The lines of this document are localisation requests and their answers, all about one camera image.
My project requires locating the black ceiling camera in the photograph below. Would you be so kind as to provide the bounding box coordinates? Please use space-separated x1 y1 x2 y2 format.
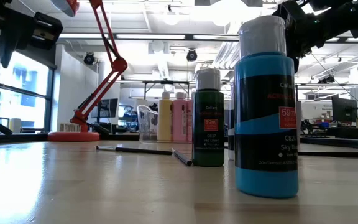
186 48 198 62
83 52 96 66

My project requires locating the small sky blue paint bottle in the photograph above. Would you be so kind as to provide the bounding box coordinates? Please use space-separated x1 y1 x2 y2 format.
234 15 300 199

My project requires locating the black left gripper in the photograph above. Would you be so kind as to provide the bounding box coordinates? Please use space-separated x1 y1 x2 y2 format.
0 6 35 69

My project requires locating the black background desk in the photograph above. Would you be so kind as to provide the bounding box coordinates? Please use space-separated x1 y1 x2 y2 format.
301 126 358 140

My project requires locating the purple plastic cup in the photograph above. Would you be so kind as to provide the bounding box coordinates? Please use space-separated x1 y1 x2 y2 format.
296 101 303 147

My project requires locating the red desk lamp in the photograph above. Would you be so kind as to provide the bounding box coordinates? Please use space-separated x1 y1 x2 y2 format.
47 0 129 143

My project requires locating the black computer monitor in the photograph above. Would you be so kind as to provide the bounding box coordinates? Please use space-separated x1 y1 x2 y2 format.
331 95 358 124
99 98 119 119

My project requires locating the black metal gantry frame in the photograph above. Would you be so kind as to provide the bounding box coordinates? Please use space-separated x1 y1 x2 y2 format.
141 80 191 100

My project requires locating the large yellow paint bottle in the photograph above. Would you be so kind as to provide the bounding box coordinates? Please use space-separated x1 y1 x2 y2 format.
157 91 173 142

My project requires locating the clear plastic bin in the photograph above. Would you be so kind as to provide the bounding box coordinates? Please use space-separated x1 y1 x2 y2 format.
137 105 194 144

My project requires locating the small sap green paint bottle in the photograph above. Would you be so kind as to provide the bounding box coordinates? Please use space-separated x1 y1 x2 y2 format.
192 68 225 167

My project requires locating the white canister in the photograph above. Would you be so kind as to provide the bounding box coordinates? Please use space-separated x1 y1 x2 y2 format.
9 118 22 134

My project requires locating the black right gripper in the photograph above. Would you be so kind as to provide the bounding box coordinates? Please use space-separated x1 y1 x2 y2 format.
272 1 323 74

